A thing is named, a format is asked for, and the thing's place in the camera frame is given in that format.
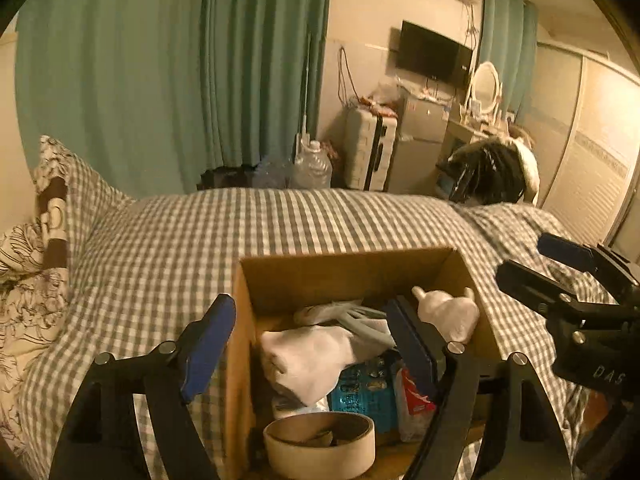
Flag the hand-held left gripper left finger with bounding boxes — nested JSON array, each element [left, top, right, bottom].
[[47, 292, 237, 480]]

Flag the white suitcase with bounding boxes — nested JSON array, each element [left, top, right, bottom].
[[342, 107, 398, 192]]

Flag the white louvred wardrobe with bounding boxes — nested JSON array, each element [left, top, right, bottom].
[[515, 40, 640, 261]]

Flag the large white glove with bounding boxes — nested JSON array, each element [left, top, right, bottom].
[[260, 325, 396, 406]]

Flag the grey glove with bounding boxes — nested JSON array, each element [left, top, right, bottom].
[[294, 301, 396, 346]]

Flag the black bag on chair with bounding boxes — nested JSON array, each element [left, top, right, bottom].
[[435, 135, 541, 206]]

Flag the hanging wall cables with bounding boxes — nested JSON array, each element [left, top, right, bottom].
[[337, 46, 358, 106]]

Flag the white dressing table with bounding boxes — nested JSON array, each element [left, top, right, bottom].
[[445, 119, 493, 161]]

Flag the clear large water bottle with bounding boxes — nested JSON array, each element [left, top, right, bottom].
[[291, 141, 333, 190]]

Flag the oval white mirror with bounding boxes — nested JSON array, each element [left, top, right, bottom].
[[467, 61, 502, 116]]

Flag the small silver fridge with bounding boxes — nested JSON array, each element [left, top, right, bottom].
[[387, 95, 451, 193]]

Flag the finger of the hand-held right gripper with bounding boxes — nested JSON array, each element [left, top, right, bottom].
[[496, 259, 592, 318], [537, 232, 640, 301]]

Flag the clear plastic bag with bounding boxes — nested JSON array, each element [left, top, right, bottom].
[[370, 80, 406, 111]]

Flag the wide green curtain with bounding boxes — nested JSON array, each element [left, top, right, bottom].
[[15, 0, 333, 196]]

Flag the blue red labelled packet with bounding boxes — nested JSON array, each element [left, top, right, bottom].
[[330, 365, 438, 443]]

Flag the cardboard box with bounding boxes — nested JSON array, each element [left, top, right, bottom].
[[223, 246, 501, 480]]

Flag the blue white tissue pack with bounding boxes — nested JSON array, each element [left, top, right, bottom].
[[272, 392, 331, 420]]

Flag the thin white pole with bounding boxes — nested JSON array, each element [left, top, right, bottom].
[[300, 35, 312, 156]]

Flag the teal blister pack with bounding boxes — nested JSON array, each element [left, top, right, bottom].
[[345, 357, 402, 392]]

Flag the grey checked bed sheet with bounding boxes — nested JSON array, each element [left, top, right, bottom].
[[0, 150, 621, 480]]

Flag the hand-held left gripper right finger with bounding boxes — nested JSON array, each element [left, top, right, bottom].
[[385, 296, 573, 480]]

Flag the black wall television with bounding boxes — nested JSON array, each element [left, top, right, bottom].
[[397, 21, 473, 87]]

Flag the bluish water bottle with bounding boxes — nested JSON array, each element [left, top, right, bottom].
[[252, 157, 293, 190]]

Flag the narrow green curtain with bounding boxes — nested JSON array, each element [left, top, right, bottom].
[[477, 0, 538, 126]]

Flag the beige tape roll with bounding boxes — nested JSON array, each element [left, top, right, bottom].
[[263, 412, 376, 480]]

